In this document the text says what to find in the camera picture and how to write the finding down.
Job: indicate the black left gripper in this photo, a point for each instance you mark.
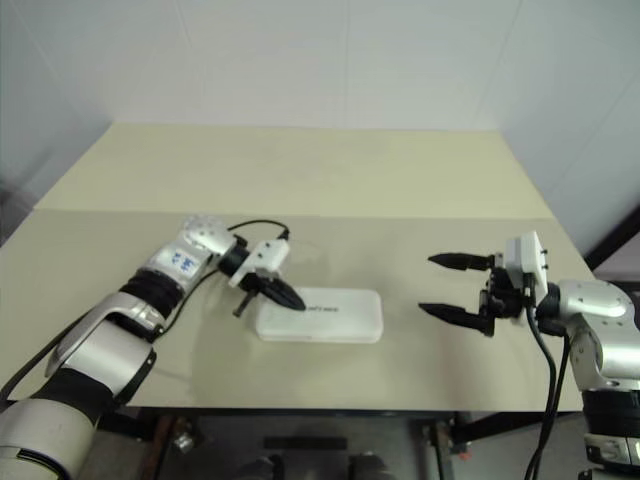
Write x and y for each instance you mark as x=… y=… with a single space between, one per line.
x=252 y=285

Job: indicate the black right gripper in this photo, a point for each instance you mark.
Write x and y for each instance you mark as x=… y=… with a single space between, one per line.
x=505 y=300

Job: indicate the white plastic pencil case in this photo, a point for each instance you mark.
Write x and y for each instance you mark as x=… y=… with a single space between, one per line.
x=340 y=320

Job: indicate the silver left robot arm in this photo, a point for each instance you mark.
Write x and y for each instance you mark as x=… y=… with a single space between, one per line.
x=100 y=345

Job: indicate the black rectangular bar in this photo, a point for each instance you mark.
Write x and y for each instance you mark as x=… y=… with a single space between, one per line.
x=305 y=443

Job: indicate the small red part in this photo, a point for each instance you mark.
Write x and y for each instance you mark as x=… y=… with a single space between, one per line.
x=463 y=451

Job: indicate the silver round fitting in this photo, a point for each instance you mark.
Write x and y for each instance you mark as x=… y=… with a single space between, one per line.
x=183 y=441

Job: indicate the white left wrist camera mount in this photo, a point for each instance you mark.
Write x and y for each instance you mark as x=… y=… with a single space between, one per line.
x=267 y=252

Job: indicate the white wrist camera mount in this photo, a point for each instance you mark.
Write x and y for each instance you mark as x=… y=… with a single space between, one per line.
x=267 y=252
x=525 y=255

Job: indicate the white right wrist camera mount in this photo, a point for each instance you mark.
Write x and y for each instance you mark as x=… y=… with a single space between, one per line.
x=525 y=255

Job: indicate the black table frame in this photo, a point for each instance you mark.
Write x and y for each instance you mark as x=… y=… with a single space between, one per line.
x=280 y=413

